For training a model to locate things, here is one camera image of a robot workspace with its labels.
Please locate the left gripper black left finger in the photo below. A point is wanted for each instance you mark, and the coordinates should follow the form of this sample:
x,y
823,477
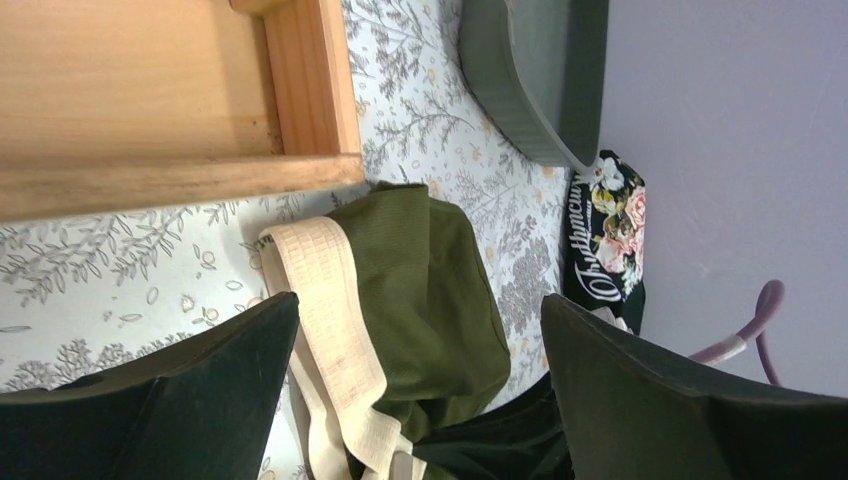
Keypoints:
x,y
201,408

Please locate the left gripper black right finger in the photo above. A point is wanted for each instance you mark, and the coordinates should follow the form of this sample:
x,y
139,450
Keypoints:
x,y
634,410

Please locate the olive green underwear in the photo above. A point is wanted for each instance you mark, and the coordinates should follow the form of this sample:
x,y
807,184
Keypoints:
x,y
399,332

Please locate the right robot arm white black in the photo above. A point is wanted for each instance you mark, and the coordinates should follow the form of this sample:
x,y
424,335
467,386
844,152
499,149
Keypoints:
x,y
522,439

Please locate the black floral garment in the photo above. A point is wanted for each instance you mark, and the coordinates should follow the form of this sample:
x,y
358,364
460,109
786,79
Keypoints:
x,y
602,241

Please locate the wooden clothes rack stand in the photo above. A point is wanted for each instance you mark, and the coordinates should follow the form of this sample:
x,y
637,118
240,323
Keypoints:
x,y
120,105

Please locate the grey plastic bin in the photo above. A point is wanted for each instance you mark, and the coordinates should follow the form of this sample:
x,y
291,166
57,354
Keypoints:
x,y
537,70

